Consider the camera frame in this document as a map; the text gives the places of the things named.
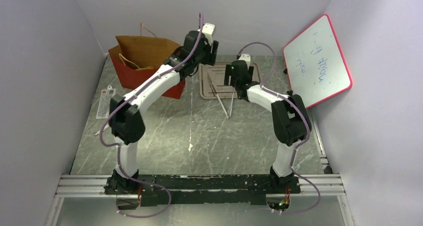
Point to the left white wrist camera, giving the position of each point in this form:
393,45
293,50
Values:
208,31

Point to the red brown paper bag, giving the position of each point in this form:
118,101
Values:
136,57

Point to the clear plastic package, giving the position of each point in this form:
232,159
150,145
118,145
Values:
104,102

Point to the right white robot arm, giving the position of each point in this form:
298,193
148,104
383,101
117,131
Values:
291,124

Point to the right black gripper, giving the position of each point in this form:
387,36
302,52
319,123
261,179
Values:
232,80

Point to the red framed whiteboard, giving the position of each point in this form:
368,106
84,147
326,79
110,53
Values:
316,67

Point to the metal baking tray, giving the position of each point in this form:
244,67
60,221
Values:
215,75

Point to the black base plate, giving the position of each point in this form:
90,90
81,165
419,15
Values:
154,190

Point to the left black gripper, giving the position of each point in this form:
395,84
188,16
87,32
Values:
211,57

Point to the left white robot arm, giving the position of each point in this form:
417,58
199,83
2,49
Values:
125,119

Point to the aluminium rail frame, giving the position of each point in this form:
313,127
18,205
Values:
91,186

